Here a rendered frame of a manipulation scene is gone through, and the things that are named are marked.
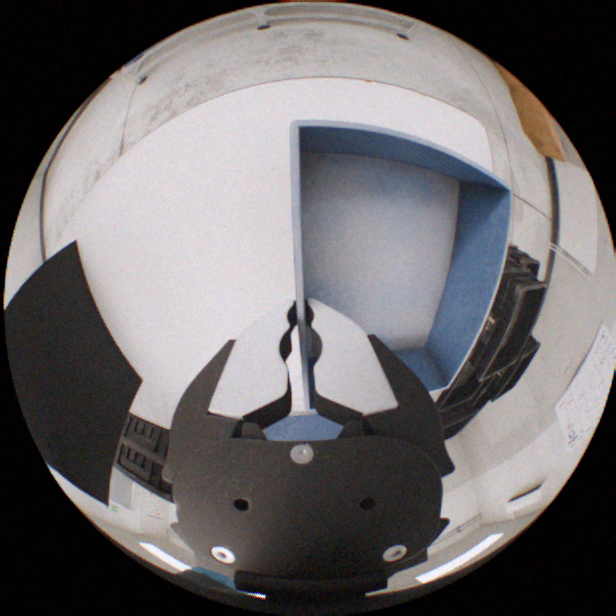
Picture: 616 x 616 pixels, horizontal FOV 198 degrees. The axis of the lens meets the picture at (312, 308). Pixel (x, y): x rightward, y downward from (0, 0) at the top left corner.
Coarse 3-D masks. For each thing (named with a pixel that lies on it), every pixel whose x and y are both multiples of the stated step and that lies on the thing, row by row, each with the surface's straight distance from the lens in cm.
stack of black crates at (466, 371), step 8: (464, 368) 92; (472, 368) 126; (456, 376) 97; (464, 376) 127; (472, 376) 131; (456, 384) 129; (464, 384) 136; (472, 384) 133; (480, 384) 127; (448, 392) 105; (456, 392) 130; (464, 392) 133; (472, 392) 134; (440, 400) 113; (448, 400) 125; (456, 400) 127; (464, 400) 131; (440, 408) 120
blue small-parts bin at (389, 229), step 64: (320, 128) 10; (384, 128) 10; (320, 192) 16; (384, 192) 17; (448, 192) 20; (512, 192) 17; (320, 256) 16; (384, 256) 18; (448, 256) 21; (384, 320) 21; (448, 320) 22; (448, 384) 23
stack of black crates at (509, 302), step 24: (504, 264) 84; (504, 288) 71; (528, 288) 71; (504, 312) 72; (528, 312) 97; (480, 336) 80; (504, 336) 72; (528, 336) 100; (480, 360) 83; (504, 360) 101
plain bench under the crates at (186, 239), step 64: (192, 128) 20; (256, 128) 17; (448, 128) 23; (128, 192) 24; (192, 192) 18; (256, 192) 16; (128, 256) 25; (192, 256) 19; (256, 256) 17; (128, 320) 31; (192, 320) 23
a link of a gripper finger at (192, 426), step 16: (224, 352) 9; (208, 368) 9; (192, 384) 8; (208, 384) 8; (192, 400) 8; (208, 400) 8; (176, 416) 8; (192, 416) 8; (208, 416) 7; (224, 416) 7; (176, 432) 8; (192, 432) 7; (208, 432) 7; (224, 432) 7; (240, 432) 7; (176, 448) 7; (192, 448) 7; (176, 464) 7
